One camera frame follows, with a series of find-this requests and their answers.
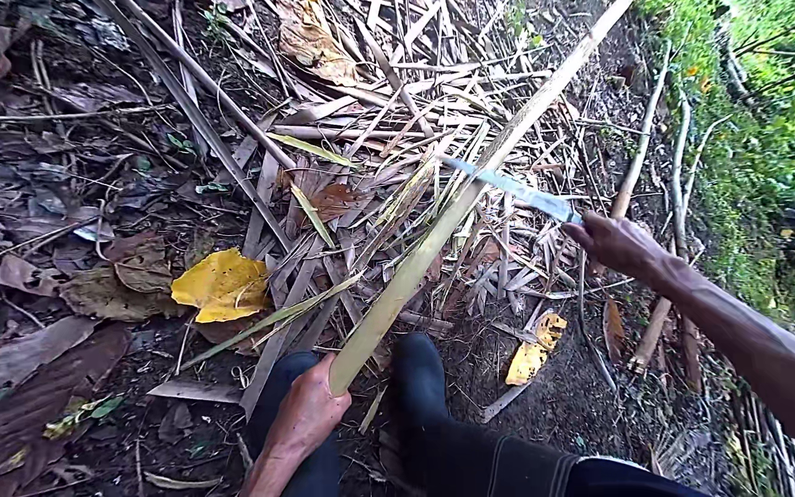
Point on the knife with grey blade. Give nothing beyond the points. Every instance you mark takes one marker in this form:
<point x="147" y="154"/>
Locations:
<point x="522" y="192"/>

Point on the person's left fingers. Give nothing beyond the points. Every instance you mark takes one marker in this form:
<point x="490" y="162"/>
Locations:
<point x="321" y="367"/>

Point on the pile of bark strips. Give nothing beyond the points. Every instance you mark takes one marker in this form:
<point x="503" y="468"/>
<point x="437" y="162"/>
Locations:
<point x="384" y="148"/>

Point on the reddish brown dry leaf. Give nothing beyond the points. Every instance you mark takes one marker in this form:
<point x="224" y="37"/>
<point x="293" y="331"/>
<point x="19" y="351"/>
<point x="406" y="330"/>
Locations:
<point x="330" y="200"/>

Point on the person's right hand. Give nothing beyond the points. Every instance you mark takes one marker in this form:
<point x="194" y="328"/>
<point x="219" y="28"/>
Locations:
<point x="615" y="241"/>

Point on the small green leafy sprig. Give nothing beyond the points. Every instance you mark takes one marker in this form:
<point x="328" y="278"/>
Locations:
<point x="80" y="415"/>

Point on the large purplish brown leaf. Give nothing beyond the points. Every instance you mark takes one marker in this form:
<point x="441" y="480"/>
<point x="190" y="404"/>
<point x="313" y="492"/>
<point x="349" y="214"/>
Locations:
<point x="45" y="421"/>

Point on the green bushes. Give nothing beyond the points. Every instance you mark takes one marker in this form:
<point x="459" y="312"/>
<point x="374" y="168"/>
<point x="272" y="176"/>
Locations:
<point x="777" y="131"/>

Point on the yellow leaf with brown spots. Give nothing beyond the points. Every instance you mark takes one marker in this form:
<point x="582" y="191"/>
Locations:
<point x="534" y="350"/>

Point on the curled pale brown strip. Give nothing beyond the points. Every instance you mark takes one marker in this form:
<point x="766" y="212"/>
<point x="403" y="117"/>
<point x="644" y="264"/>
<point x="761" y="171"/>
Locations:
<point x="182" y="482"/>

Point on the bundle of thin dry stalks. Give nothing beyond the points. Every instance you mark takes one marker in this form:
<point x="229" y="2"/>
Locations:
<point x="777" y="442"/>

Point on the person's right thumb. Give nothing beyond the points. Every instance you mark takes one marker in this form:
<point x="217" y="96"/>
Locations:
<point x="577" y="235"/>

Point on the thin forked branch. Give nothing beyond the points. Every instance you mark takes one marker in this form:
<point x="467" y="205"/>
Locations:
<point x="679" y="165"/>

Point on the person's left forearm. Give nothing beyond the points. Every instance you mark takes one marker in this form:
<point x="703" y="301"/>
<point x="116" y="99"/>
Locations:
<point x="272" y="472"/>

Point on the person's left hand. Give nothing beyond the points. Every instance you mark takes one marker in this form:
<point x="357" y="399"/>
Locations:
<point x="308" y="413"/>

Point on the person's legs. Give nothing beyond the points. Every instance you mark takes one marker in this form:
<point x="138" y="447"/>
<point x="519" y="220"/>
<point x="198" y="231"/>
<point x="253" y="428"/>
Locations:
<point x="432" y="438"/>

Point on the large tan dry leaf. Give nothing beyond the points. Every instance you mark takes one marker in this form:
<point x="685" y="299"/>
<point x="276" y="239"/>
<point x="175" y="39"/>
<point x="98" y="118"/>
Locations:
<point x="311" y="40"/>

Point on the olive brown dry leaf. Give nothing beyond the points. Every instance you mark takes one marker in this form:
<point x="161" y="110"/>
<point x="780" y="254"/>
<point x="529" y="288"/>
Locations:
<point x="118" y="286"/>

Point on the large grey dry leaf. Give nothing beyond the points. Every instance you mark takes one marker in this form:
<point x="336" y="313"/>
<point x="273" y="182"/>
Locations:
<point x="14" y="362"/>

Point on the thick pale brown branch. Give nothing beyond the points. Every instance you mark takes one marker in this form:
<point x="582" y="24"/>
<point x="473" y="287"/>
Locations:
<point x="635" y="169"/>

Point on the long green peeled strip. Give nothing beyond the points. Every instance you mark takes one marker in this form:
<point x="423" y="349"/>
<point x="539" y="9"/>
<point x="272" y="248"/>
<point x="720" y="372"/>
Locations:
<point x="270" y="321"/>

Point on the narrow orange brown leaf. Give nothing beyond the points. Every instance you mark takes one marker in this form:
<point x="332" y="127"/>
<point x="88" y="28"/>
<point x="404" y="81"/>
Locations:
<point x="613" y="331"/>

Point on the bright yellow leaf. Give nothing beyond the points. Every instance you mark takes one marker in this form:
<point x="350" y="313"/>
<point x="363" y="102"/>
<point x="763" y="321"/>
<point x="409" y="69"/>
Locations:
<point x="221" y="286"/>

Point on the long pale wooden pole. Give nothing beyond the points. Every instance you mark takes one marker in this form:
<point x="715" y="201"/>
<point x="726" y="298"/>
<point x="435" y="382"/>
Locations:
<point x="408" y="273"/>

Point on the flat grey bark piece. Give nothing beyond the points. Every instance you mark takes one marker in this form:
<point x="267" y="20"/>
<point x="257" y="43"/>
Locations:
<point x="194" y="391"/>

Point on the long brown grey stick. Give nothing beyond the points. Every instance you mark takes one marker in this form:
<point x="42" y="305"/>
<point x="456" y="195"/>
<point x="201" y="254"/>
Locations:
<point x="214" y="88"/>

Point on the long dark grey stick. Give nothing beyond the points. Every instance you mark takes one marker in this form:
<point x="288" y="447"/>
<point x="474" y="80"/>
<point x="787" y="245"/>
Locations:
<point x="199" y="123"/>

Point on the thin grey twig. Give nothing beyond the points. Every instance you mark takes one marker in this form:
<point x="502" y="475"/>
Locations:
<point x="59" y="117"/>

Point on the person's right fingers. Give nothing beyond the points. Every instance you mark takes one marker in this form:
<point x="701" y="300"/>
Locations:
<point x="594" y="221"/>

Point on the short yellow green strip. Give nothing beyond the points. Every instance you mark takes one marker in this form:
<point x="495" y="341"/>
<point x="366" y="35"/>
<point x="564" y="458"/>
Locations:
<point x="312" y="217"/>
<point x="310" y="149"/>

